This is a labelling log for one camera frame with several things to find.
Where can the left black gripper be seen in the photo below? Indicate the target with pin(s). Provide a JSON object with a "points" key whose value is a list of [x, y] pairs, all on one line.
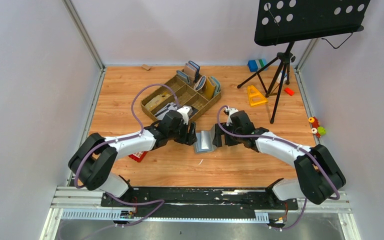
{"points": [[185, 134]]}

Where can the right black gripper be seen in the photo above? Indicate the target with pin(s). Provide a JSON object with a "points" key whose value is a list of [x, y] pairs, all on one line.
{"points": [[221, 136]]}

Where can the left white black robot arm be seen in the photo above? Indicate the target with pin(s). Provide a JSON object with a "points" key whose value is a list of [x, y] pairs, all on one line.
{"points": [[93, 161]]}

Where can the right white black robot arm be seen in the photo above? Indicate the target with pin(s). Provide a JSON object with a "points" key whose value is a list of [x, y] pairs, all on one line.
{"points": [[318, 176]]}

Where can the black white cards stack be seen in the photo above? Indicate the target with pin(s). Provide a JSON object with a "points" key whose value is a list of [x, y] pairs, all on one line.
{"points": [[164, 110]]}

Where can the tan card in basket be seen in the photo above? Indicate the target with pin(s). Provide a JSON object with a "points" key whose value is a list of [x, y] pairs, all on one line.
{"points": [[155, 101]]}

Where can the yellow card holder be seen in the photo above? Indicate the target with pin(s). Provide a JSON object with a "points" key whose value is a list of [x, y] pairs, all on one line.
{"points": [[209, 87]]}

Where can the blue tan card holder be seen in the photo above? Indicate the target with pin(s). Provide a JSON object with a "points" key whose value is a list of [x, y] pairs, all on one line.
{"points": [[191, 69]]}

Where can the woven divided basket tray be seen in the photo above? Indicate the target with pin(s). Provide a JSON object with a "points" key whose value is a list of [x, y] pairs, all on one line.
{"points": [[182, 94]]}

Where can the yellow triangular toy block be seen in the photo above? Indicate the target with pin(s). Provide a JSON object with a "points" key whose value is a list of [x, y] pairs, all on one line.
{"points": [[255, 97]]}

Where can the blue green toy block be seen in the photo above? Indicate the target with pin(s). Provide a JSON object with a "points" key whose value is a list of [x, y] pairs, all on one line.
{"points": [[256, 65]]}

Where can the small cardboard scrap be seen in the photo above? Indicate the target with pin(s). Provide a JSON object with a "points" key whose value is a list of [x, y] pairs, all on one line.
{"points": [[146, 67]]}

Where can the small red toy brick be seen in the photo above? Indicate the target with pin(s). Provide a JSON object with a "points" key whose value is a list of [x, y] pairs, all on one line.
{"points": [[289, 91]]}

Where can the red green toy figure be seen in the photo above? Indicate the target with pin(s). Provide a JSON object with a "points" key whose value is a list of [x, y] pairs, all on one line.
{"points": [[316, 128]]}

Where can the black music stand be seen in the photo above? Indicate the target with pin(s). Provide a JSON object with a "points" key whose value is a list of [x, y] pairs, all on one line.
{"points": [[290, 21]]}

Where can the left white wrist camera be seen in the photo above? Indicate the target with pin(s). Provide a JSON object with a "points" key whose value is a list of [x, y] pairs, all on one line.
{"points": [[185, 112]]}

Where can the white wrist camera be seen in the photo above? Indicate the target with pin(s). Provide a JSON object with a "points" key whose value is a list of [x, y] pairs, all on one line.
{"points": [[185, 112], [229, 112]]}

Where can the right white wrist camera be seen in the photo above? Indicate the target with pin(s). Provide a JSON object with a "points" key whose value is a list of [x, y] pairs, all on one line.
{"points": [[229, 112]]}

